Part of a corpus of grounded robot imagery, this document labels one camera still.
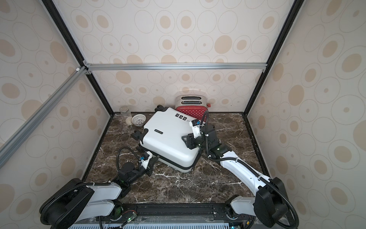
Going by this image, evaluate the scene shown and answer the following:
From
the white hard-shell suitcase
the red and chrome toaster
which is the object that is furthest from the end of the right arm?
the red and chrome toaster

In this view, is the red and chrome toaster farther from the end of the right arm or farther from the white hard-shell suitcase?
the end of the right arm

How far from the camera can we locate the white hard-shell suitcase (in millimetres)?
765

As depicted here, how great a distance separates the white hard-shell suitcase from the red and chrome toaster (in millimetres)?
126

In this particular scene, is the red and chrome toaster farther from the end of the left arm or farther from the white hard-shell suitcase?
the end of the left arm

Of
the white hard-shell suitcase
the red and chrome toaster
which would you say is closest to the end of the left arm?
the white hard-shell suitcase

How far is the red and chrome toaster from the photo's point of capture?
3.34 ft
